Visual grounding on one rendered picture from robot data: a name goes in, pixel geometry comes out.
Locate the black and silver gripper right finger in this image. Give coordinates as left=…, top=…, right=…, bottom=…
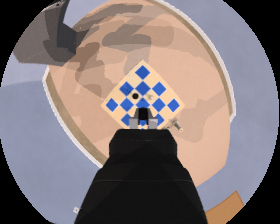
left=146, top=108, right=158, bottom=129

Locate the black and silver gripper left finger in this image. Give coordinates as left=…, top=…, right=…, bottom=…
left=129, top=108, right=140, bottom=129

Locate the blue and cream chessboard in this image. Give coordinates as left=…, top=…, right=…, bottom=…
left=100, top=60, right=185, bottom=129

